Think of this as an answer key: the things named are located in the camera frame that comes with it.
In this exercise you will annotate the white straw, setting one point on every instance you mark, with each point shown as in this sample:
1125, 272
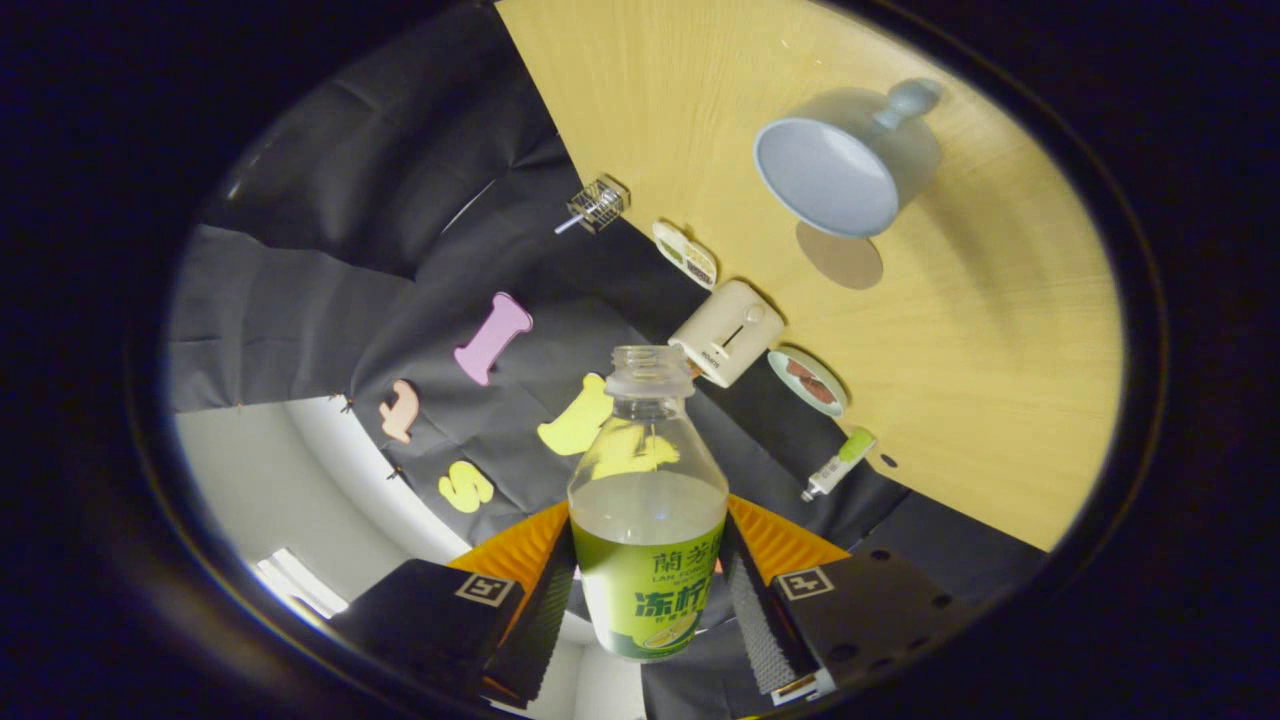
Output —
568, 223

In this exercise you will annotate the white toaster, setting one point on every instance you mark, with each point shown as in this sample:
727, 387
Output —
725, 335

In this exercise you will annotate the clear glass tumbler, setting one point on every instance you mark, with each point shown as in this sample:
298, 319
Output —
600, 203

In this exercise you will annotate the round brown coaster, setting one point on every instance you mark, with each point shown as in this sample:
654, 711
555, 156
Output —
845, 262

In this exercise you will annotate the green label juice bottle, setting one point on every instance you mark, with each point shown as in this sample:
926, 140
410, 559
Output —
645, 590

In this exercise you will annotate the small white green bottle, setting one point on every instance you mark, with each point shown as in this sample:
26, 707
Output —
835, 468

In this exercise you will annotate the light blue cup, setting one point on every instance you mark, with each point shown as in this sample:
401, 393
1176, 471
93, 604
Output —
820, 175

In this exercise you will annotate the small divided dish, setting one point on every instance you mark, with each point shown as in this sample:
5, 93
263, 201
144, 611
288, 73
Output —
685, 255

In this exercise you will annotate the large ceiling light panel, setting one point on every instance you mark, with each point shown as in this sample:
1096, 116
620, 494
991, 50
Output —
300, 585

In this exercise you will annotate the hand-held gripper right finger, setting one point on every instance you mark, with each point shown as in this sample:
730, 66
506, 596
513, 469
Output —
750, 620

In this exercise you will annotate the pale green plate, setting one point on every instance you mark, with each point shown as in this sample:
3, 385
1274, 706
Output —
778, 362

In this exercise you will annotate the brown bread slice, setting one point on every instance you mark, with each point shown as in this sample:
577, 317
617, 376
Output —
823, 392
799, 371

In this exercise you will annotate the wooden table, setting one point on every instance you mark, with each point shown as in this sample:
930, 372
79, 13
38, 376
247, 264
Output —
1000, 350

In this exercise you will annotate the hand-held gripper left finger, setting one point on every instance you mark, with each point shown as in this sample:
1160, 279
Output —
540, 620

